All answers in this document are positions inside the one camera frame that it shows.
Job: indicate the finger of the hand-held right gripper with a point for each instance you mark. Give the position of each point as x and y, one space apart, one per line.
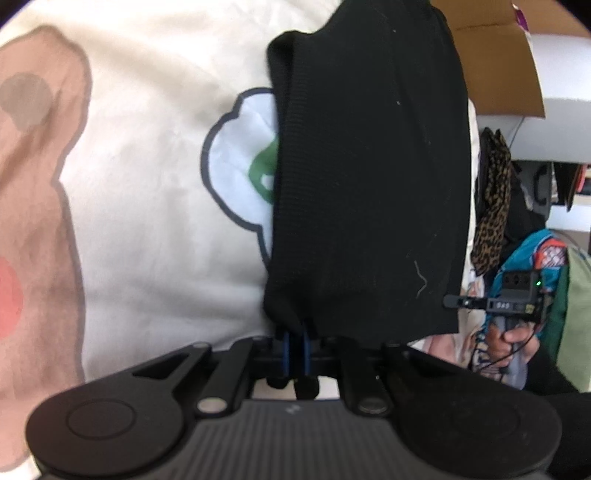
466 302

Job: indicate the cream bear printed blanket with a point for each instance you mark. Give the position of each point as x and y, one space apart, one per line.
138 184

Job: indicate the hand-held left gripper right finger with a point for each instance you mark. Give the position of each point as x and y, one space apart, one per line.
305 353

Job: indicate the brown cardboard sheet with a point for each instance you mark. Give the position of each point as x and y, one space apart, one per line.
498 69

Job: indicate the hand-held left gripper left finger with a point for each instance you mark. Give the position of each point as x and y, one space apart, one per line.
287 353

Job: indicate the purple pouch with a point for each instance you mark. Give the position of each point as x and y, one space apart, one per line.
521 18

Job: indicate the black shorts with teddy print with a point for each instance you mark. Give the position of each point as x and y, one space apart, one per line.
369 161

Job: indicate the person's right hand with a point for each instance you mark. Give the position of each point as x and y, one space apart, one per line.
496 344

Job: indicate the teal printed garment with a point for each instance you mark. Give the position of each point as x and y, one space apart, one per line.
521 258

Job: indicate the leopard print garment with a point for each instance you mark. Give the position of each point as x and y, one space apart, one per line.
496 198

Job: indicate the green cloth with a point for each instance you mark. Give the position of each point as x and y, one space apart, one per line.
579 314

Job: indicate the person's right forearm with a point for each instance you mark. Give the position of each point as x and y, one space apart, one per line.
554 374

